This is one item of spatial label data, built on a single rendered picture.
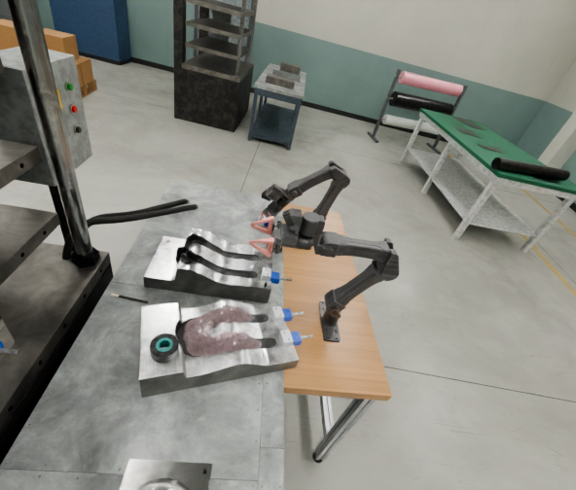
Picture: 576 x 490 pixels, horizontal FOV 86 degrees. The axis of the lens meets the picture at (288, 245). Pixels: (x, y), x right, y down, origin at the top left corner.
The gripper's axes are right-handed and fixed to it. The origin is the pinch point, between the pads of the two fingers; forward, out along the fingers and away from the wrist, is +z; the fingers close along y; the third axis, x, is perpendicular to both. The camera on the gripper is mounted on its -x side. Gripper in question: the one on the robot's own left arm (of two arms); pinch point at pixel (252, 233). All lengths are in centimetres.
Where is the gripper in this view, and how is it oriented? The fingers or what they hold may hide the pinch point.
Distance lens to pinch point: 101.1
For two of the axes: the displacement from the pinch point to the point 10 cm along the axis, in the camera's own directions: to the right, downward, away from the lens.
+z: -9.8, -1.3, -1.5
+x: -2.0, 7.7, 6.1
